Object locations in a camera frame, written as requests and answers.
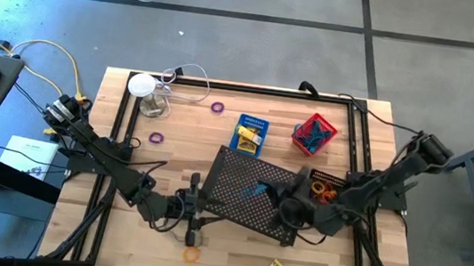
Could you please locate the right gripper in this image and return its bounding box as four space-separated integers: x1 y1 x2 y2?
253 162 327 227

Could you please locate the black looped cable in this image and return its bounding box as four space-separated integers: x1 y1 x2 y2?
298 80 322 99

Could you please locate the black perforated metal shelf riser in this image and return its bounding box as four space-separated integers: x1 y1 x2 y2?
194 142 314 250

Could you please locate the white mushroom lamp wooden base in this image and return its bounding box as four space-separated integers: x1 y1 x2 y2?
124 70 170 120

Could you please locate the orange spiral coil keychain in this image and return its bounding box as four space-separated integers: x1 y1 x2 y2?
181 245 203 265
310 180 327 196

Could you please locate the yellow extension cable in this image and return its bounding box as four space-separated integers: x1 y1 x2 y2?
0 20 96 141

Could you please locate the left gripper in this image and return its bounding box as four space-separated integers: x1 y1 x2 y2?
161 168 230 251

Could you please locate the red plastic basket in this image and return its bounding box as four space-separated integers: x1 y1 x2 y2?
289 110 341 159

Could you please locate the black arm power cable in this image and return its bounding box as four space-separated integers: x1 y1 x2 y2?
334 93 425 136

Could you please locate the black plastic basket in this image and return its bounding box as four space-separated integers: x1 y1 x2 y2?
304 167 352 209

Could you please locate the white lamp cable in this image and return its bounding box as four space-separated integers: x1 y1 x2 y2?
149 60 213 124

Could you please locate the black aluminium table frame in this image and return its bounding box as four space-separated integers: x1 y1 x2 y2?
36 62 436 266

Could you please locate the thin black floor cable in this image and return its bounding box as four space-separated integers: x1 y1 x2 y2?
0 144 73 177

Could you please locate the white paper booklet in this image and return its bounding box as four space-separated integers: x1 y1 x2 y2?
0 133 60 183

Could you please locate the blue plastic basket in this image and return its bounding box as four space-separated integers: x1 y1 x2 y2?
229 112 272 158

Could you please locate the red-orange spiral coil keychain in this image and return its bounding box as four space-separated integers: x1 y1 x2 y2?
317 187 339 207

